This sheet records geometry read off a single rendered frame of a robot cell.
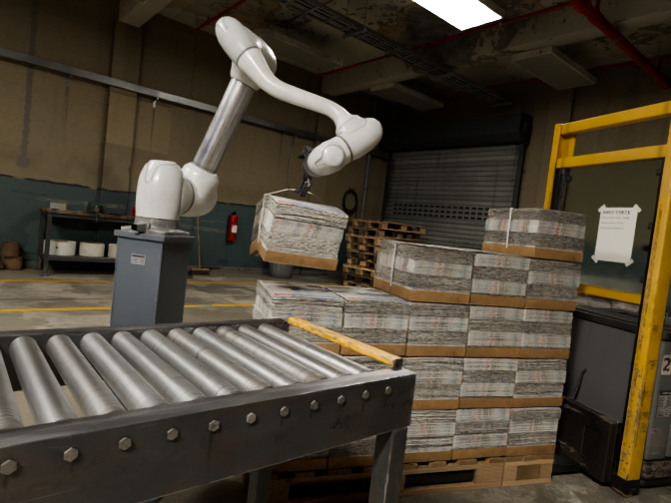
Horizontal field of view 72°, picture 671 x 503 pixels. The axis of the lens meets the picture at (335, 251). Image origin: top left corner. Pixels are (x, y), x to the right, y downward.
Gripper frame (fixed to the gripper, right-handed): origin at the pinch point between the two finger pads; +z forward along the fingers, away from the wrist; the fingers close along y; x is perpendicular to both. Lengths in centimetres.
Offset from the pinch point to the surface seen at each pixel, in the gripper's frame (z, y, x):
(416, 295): -16, 45, 51
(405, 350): -13, 68, 50
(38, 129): 590, -114, -237
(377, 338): -14, 63, 36
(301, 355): -80, 57, -16
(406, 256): -10, 29, 48
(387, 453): -93, 75, 2
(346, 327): -15, 59, 22
